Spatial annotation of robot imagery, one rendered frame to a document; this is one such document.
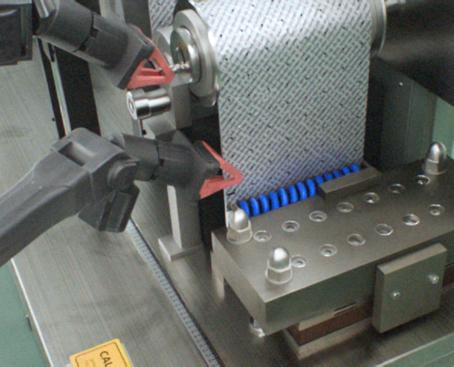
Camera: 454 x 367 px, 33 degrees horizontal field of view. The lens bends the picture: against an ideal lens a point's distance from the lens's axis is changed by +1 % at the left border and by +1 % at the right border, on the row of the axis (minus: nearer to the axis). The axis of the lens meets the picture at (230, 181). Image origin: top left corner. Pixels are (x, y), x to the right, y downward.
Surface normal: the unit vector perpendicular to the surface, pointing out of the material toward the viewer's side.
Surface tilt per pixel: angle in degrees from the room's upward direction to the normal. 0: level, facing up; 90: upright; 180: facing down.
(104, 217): 101
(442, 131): 90
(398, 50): 90
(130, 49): 49
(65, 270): 0
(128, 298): 0
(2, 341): 0
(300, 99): 90
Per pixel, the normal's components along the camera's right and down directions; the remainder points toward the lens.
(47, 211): 0.74, 0.48
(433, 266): 0.44, 0.51
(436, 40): -0.90, 0.29
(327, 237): -0.05, -0.81
